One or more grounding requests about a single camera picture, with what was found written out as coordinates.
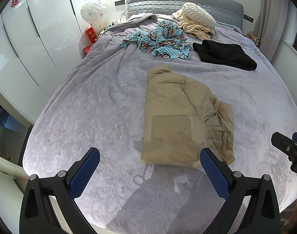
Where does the beige puffer jacket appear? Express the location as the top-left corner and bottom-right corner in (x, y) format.
(140, 65), (235, 168)

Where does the black folded garment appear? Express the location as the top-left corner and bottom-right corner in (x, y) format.
(192, 40), (257, 71)

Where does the grey curtain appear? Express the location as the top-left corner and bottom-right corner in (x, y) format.
(254, 0), (289, 61)

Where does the lavender floral bedspread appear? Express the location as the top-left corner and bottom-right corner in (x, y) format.
(23, 13), (297, 233)

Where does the beige striped garment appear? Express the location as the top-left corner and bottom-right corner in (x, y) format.
(172, 9), (215, 41)

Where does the grey quilted headboard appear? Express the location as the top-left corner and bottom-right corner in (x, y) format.
(126, 0), (244, 30)

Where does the blue monkey print pajamas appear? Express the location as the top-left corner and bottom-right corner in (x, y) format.
(120, 20), (191, 61)

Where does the cream knitted pillow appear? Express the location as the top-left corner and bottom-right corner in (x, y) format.
(182, 2), (216, 30)

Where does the white wardrobe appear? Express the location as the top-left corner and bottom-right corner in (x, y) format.
(0, 0), (88, 123)

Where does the red gift box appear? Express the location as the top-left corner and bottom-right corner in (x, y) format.
(85, 27), (98, 44)

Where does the white floral mesh cover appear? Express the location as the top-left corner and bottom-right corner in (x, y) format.
(80, 0), (107, 33)

